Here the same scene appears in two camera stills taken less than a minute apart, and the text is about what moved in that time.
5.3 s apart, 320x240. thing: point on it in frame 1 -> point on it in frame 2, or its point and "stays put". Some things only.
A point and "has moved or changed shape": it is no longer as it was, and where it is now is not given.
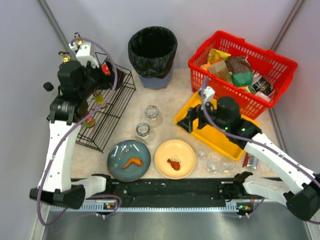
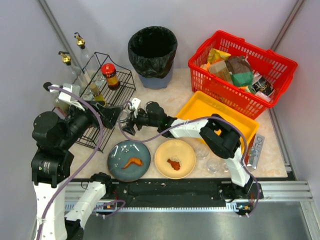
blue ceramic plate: (121, 153) stays put
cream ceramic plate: (178, 151) stays put
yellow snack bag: (215, 55) stays put
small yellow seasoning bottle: (99, 99) stays put
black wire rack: (106, 107) stays put
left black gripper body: (100, 75) -> (100, 112)
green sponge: (242, 79) stays put
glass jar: (153, 116) has moved or changed shape
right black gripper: (198, 118) -> (135, 121)
